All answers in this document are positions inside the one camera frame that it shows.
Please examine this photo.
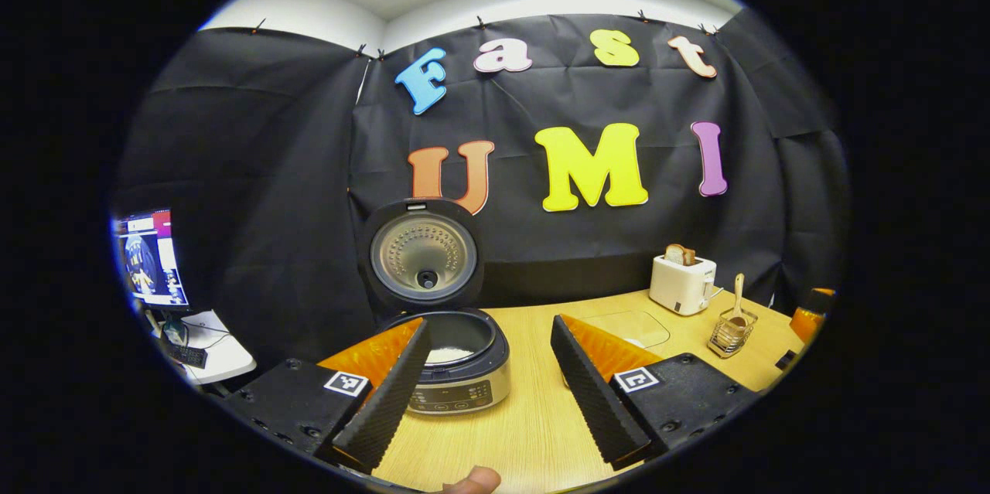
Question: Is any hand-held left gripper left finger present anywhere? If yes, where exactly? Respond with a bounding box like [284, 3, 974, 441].
[224, 318, 432, 474]

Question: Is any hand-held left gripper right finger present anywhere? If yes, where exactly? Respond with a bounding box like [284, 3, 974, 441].
[551, 315, 759, 472]

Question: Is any wooden spoon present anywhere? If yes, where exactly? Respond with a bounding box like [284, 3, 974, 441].
[727, 273, 749, 329]

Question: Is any dark grey rice cooker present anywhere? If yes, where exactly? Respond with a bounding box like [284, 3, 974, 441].
[357, 199, 511, 415]

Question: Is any clear rice container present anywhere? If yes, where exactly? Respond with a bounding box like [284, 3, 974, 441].
[561, 311, 672, 352]

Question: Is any wire chopstick holder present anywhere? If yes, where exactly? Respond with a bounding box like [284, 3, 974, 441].
[707, 307, 759, 359]

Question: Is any white toaster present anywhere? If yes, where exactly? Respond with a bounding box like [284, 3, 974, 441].
[648, 253, 718, 317]

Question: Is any white side table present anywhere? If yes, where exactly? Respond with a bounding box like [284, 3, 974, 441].
[147, 310, 258, 387]

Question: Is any black keyboard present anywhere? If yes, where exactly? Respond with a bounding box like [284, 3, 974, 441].
[166, 343, 208, 369]

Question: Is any computer monitor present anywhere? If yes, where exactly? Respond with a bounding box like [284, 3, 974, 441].
[114, 208, 190, 311]

